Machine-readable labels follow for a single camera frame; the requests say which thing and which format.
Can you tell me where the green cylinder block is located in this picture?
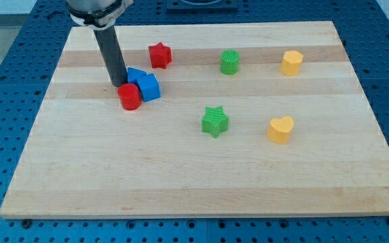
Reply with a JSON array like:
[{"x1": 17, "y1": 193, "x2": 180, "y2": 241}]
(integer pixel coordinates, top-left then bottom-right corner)
[{"x1": 220, "y1": 49, "x2": 240, "y2": 75}]

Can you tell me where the yellow hexagon block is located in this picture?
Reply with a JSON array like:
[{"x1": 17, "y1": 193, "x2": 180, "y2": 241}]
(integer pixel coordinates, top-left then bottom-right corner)
[{"x1": 280, "y1": 50, "x2": 304, "y2": 76}]

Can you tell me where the yellow heart block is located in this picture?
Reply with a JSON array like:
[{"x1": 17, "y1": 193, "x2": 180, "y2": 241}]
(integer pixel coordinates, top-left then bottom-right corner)
[{"x1": 267, "y1": 116, "x2": 294, "y2": 144}]

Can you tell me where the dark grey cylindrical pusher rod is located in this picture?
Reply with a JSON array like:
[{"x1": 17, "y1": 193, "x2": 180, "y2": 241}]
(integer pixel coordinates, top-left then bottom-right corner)
[{"x1": 94, "y1": 26, "x2": 128, "y2": 87}]

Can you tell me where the red star block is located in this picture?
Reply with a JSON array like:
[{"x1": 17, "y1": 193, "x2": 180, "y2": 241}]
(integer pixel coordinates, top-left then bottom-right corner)
[{"x1": 148, "y1": 43, "x2": 172, "y2": 69}]

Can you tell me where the green star block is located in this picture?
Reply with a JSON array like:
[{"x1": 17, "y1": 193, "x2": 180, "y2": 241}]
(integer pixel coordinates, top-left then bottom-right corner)
[{"x1": 201, "y1": 106, "x2": 229, "y2": 138}]

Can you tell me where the blue cube block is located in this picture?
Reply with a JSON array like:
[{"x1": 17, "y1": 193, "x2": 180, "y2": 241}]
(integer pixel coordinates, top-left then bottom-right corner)
[{"x1": 136, "y1": 74, "x2": 161, "y2": 102}]

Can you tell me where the blue triangle block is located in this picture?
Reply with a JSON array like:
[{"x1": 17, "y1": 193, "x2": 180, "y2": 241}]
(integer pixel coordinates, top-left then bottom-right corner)
[{"x1": 127, "y1": 67, "x2": 147, "y2": 84}]

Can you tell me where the red cylinder block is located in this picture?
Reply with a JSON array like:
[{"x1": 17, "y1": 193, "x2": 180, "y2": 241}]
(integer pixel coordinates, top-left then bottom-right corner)
[{"x1": 118, "y1": 83, "x2": 141, "y2": 111}]

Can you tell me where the light wooden board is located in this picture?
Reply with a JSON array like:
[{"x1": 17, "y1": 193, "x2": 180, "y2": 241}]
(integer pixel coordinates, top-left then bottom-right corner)
[{"x1": 0, "y1": 21, "x2": 389, "y2": 219}]

